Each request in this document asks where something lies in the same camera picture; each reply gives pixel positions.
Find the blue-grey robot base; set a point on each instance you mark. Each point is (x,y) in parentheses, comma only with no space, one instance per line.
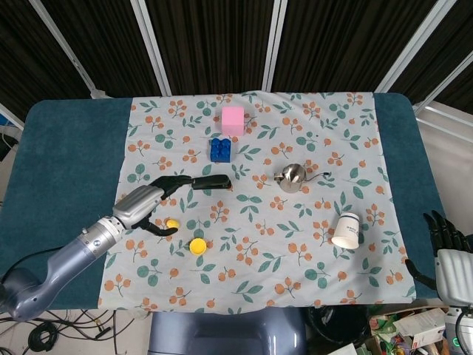
(227,333)

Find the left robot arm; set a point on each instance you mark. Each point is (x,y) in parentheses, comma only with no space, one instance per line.
(55,266)

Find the teal table cover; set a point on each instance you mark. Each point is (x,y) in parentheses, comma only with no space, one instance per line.
(59,177)

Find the white cardboard box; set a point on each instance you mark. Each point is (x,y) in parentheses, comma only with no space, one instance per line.
(421,327)

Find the blue building block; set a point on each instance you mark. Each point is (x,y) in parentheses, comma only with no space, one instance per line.
(221,150)

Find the stainless steel pitcher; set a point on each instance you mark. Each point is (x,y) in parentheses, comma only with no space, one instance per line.
(292,178)

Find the white paper cup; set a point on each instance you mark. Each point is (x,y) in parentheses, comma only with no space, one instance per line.
(347,231)

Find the black bin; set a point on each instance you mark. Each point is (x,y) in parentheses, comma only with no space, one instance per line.
(340,329)

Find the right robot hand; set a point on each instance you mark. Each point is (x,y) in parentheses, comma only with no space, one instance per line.
(445,255)

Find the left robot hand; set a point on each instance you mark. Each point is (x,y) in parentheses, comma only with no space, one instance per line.
(142,204)

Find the pink foam cube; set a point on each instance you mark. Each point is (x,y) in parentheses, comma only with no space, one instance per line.
(233,120)

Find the floral tablecloth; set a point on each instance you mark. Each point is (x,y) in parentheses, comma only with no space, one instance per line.
(258,199)

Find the black stapler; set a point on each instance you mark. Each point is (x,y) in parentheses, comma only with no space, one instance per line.
(211,182)

